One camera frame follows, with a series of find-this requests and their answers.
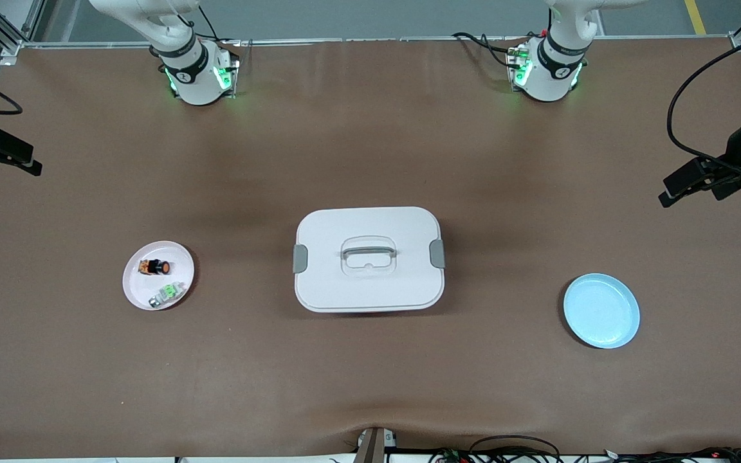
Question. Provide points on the white lidded storage box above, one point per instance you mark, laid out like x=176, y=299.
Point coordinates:
x=370, y=289

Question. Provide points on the light blue round plate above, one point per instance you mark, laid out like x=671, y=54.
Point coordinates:
x=602, y=312

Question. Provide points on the brown post with metal bracket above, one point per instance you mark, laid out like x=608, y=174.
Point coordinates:
x=370, y=447

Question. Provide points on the metal table edge rail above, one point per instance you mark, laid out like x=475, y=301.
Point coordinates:
x=377, y=40

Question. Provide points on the pink round plate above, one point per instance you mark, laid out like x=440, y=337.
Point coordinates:
x=136, y=283

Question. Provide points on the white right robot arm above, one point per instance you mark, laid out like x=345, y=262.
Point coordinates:
x=197, y=83

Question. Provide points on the orange push button switch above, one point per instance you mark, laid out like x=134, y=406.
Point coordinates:
x=159, y=266

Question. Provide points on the green push button switch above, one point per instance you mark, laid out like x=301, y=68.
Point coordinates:
x=166, y=294

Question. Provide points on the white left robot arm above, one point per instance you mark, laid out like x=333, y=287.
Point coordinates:
x=554, y=80

